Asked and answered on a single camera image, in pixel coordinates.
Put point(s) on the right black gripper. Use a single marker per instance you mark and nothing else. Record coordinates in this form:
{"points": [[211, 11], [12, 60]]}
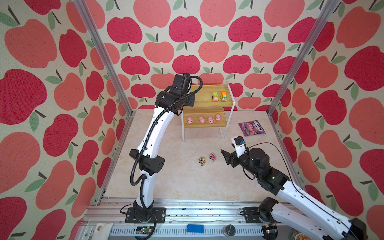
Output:
{"points": [[230, 157]]}

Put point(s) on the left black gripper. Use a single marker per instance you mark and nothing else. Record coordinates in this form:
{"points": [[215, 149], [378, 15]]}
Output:
{"points": [[191, 103]]}

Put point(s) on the pink toy car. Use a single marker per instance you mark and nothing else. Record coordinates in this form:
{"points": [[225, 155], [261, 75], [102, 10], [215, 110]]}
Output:
{"points": [[213, 157]]}

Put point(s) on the green pink toy bus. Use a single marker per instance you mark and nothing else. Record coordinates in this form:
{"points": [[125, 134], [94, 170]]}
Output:
{"points": [[202, 161]]}

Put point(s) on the pink square toy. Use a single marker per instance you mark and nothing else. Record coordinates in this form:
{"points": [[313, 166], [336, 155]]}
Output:
{"points": [[202, 119]]}

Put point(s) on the wooden two-tier shelf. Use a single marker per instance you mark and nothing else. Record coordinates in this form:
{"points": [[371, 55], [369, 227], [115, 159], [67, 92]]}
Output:
{"points": [[204, 106]]}

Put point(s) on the green toy car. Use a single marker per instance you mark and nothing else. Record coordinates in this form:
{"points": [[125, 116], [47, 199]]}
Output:
{"points": [[215, 97]]}

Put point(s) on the orange green toy truck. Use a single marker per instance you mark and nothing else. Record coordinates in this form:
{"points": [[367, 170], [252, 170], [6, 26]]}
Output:
{"points": [[224, 96]]}

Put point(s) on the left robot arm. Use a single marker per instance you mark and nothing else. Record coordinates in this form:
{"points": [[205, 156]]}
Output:
{"points": [[147, 161]]}

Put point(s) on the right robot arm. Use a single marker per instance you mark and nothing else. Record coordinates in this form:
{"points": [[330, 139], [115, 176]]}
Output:
{"points": [[315, 220]]}

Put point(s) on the purple candy bag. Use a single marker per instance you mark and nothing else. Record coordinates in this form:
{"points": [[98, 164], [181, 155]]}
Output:
{"points": [[251, 128]]}

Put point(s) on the round black knob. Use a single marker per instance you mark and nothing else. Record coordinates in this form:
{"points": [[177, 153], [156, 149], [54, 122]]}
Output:
{"points": [[229, 230]]}

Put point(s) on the blue tape block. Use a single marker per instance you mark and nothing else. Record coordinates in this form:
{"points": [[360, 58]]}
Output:
{"points": [[192, 228]]}

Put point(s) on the green snack packet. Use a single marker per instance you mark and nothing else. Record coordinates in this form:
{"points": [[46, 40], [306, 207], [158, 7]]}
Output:
{"points": [[296, 235]]}

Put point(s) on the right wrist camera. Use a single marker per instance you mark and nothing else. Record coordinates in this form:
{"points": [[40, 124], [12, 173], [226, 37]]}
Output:
{"points": [[239, 145]]}

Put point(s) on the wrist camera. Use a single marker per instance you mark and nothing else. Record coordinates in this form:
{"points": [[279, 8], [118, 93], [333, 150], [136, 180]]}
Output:
{"points": [[181, 84], [239, 145]]}

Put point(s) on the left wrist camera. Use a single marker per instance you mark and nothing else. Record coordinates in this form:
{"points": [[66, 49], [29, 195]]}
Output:
{"points": [[181, 84]]}

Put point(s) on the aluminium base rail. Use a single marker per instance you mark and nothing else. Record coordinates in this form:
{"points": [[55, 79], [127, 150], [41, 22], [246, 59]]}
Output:
{"points": [[107, 218]]}

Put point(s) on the left aluminium frame post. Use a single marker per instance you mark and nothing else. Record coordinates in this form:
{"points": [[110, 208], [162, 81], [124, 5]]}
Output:
{"points": [[90, 24]]}

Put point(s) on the aluminium frame post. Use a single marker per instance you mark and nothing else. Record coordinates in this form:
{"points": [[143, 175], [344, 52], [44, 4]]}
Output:
{"points": [[90, 24], [327, 10]]}

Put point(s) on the right aluminium frame post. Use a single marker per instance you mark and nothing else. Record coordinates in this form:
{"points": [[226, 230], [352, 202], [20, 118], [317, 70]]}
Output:
{"points": [[327, 10]]}

